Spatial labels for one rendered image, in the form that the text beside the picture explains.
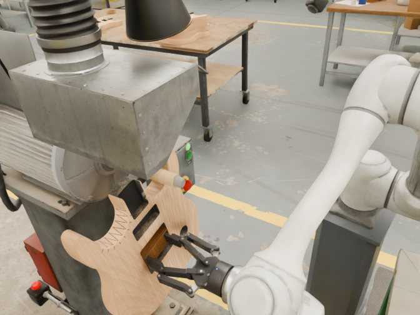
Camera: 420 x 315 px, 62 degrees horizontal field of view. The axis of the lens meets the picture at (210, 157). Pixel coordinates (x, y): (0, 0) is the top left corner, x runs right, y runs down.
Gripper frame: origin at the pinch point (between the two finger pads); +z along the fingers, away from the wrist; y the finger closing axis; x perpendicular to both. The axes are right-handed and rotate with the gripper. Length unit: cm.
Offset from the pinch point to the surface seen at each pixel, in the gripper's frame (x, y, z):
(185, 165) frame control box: -6.4, 34.0, 15.7
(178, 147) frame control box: 1.8, 33.7, 16.7
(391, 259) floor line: -125, 109, -58
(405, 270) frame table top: -18, 32, -56
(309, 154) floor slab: -138, 195, 21
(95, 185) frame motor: 15.0, 1.5, 17.0
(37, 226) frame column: -9.6, -6.8, 48.6
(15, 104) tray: 34, 3, 36
